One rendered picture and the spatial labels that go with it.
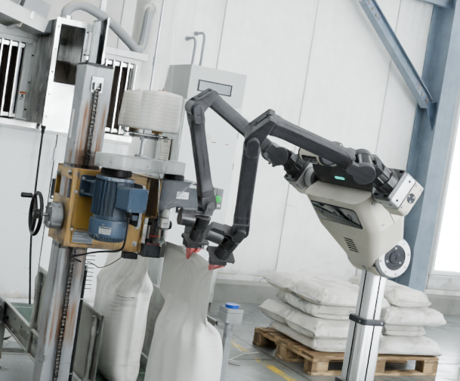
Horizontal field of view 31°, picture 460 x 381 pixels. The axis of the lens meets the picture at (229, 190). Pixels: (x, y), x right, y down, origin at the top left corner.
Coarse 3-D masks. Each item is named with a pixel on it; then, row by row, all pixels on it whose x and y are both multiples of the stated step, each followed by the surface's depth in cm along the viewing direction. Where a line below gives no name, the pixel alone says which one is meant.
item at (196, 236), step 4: (192, 228) 330; (192, 232) 330; (196, 232) 328; (200, 232) 329; (204, 232) 329; (184, 236) 331; (188, 236) 332; (192, 236) 330; (196, 236) 329; (200, 236) 329; (188, 240) 329; (192, 240) 330; (196, 240) 330; (200, 240) 331; (204, 240) 333; (200, 244) 332; (204, 244) 332; (208, 244) 333
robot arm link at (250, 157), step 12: (252, 144) 269; (252, 156) 272; (240, 168) 281; (252, 168) 279; (240, 180) 282; (252, 180) 282; (240, 192) 285; (252, 192) 285; (240, 204) 288; (240, 216) 290; (240, 228) 293
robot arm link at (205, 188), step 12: (192, 120) 314; (204, 120) 313; (192, 132) 317; (204, 132) 318; (192, 144) 320; (204, 144) 319; (204, 156) 320; (204, 168) 321; (204, 180) 323; (204, 192) 323; (204, 204) 324; (216, 204) 326
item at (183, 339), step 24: (168, 264) 351; (192, 264) 333; (168, 288) 349; (192, 288) 329; (168, 312) 333; (192, 312) 321; (168, 336) 324; (192, 336) 313; (216, 336) 315; (168, 360) 321; (192, 360) 311; (216, 360) 314
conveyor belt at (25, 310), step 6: (18, 306) 500; (24, 306) 503; (30, 306) 505; (24, 312) 487; (30, 312) 490; (30, 318) 475; (96, 372) 392; (138, 372) 402; (144, 372) 404; (96, 378) 382; (102, 378) 384; (138, 378) 392
